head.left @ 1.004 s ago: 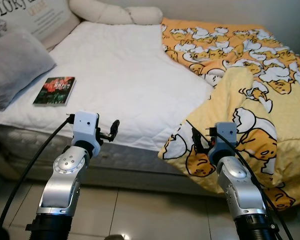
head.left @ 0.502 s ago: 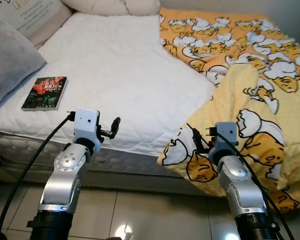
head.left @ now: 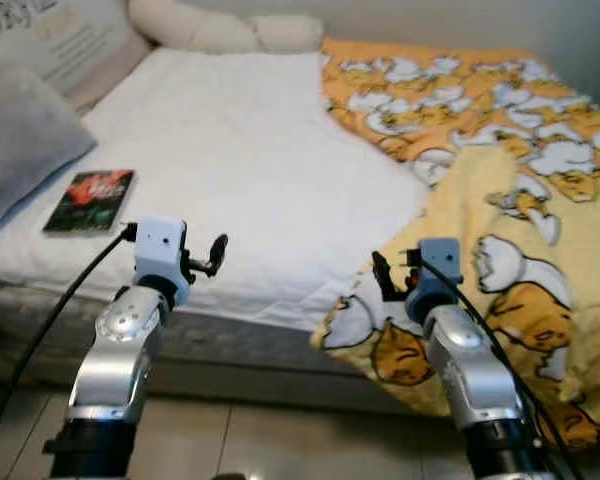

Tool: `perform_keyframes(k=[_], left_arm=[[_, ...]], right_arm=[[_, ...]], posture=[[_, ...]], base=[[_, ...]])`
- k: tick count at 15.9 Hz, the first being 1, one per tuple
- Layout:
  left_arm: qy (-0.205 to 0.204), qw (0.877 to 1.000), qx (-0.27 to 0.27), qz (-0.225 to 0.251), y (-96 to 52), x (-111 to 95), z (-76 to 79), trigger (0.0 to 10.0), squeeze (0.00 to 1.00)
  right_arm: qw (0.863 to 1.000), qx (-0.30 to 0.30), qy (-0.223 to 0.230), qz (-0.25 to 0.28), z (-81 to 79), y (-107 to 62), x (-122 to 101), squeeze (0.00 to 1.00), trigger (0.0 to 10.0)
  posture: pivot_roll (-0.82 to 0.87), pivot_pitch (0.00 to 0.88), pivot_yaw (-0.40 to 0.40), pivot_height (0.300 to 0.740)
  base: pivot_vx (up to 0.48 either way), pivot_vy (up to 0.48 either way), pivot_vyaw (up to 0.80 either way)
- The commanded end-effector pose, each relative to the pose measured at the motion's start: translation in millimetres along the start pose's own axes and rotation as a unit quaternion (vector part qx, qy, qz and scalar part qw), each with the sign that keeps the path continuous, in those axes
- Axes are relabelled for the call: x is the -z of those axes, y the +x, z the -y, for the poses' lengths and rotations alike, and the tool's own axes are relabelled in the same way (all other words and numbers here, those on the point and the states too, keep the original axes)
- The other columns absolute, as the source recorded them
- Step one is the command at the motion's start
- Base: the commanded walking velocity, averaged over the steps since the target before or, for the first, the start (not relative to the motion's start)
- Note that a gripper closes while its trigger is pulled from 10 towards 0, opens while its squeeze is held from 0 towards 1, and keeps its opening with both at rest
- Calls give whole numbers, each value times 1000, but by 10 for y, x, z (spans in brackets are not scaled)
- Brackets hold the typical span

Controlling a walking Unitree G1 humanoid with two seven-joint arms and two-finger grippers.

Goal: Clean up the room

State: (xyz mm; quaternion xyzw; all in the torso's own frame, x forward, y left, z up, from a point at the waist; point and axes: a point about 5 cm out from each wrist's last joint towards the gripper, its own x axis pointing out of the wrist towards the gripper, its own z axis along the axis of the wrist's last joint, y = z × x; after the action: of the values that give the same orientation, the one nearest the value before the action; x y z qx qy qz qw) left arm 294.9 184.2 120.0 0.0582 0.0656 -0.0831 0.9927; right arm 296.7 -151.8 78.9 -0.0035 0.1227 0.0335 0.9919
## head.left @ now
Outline plain grey pillow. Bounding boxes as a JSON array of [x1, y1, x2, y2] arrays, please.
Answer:
[[0, 62, 99, 247]]

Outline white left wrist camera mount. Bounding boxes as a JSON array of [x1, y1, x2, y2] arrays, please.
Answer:
[[133, 216, 189, 306]]

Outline cream knotted long pillow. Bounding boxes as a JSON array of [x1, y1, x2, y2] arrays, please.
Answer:
[[128, 0, 325, 56]]

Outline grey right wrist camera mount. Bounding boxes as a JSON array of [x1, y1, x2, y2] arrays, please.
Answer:
[[404, 237, 464, 326]]

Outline dark illustrated cover book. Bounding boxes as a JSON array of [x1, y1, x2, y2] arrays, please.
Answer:
[[42, 169, 137, 236]]

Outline grey patterned bed base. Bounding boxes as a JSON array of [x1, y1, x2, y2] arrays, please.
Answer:
[[0, 280, 421, 416]]

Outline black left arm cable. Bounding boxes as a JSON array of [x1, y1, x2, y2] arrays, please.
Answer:
[[0, 222, 141, 471]]

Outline white quilted mattress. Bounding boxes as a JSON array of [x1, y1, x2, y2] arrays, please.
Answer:
[[0, 45, 433, 333]]

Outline yellow duck print blanket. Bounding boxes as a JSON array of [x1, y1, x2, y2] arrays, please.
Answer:
[[310, 38, 600, 453]]

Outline grey floral printed headboard cushion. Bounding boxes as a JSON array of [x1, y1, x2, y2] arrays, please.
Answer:
[[0, 0, 151, 113]]

